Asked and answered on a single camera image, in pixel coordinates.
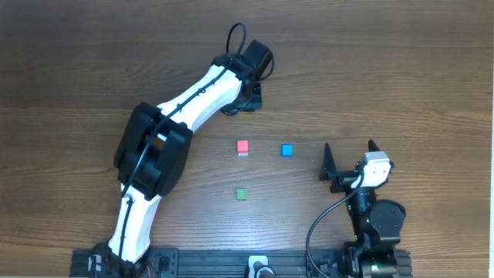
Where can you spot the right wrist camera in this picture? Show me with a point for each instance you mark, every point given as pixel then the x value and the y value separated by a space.
pixel 374 168

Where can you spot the red cube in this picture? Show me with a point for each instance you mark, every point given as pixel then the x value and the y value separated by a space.
pixel 242 146

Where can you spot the mounting rail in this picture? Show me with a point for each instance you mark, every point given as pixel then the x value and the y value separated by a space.
pixel 216 264

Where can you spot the green cube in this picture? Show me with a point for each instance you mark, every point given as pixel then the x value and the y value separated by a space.
pixel 241 194

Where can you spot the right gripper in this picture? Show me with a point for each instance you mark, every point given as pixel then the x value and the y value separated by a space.
pixel 341 180

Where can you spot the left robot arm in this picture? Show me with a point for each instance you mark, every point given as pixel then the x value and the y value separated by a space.
pixel 214 94

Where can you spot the blue cube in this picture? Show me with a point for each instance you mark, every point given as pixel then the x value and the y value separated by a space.
pixel 287 150

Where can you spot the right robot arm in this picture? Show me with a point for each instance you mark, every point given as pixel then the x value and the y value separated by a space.
pixel 382 222

